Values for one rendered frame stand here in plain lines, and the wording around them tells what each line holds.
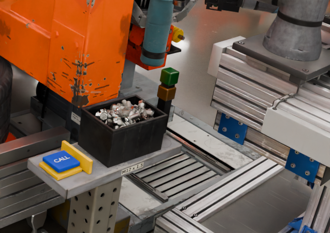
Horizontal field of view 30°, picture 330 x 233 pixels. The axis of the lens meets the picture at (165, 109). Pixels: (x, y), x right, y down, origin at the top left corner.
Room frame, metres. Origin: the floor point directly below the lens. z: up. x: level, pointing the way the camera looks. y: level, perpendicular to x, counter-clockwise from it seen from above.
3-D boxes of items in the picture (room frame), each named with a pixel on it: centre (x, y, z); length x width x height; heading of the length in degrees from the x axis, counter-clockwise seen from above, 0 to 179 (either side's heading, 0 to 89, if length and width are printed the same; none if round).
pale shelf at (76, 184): (1.47, 0.13, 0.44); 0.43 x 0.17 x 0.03; 141
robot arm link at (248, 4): (2.00, -0.20, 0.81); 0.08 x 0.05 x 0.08; 5
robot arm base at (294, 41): (1.54, -0.29, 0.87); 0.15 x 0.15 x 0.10
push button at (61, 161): (1.34, 0.24, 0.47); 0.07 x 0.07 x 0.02; 51
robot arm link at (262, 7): (2.00, -0.28, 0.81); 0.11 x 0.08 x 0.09; 95
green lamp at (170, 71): (1.63, 0.00, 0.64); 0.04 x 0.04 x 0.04; 51
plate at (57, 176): (1.34, 0.24, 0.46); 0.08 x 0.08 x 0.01; 51
